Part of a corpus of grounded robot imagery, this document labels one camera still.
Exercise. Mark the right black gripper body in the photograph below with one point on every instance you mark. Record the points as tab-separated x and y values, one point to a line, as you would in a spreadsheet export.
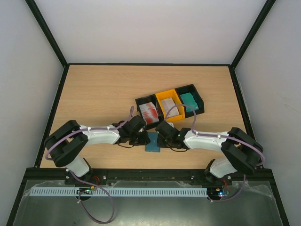
161	140

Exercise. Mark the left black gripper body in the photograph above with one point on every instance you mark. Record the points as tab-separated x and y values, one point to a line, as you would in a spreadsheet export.
136	141

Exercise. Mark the blue card holder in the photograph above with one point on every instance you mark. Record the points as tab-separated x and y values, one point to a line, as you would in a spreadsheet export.
152	146

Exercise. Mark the yellow bin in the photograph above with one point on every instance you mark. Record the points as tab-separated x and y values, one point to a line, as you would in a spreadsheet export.
171	94

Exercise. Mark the black bin with red cards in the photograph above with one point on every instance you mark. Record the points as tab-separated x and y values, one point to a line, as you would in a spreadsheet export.
151	98

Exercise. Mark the teal card stack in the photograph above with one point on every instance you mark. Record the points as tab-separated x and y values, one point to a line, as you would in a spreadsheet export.
188	99

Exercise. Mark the black bin with teal cards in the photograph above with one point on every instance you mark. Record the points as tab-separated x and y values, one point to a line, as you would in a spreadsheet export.
192	89

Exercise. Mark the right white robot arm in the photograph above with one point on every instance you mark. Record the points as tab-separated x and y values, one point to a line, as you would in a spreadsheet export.
241	152

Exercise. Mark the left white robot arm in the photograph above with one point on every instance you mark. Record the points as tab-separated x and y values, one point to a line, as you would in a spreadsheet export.
65	144

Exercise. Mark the red patterned card stack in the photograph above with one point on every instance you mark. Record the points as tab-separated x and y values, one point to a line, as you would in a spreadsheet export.
149	113

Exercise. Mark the white vip card stack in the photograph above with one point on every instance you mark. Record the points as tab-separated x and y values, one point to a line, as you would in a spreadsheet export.
169	106

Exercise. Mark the light blue slotted cable duct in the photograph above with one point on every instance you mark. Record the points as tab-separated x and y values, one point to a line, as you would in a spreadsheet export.
119	192

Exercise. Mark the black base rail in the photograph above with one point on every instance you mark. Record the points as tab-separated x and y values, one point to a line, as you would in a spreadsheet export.
195	177

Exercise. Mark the black enclosure frame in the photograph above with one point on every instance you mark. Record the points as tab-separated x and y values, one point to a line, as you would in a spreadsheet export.
261	173

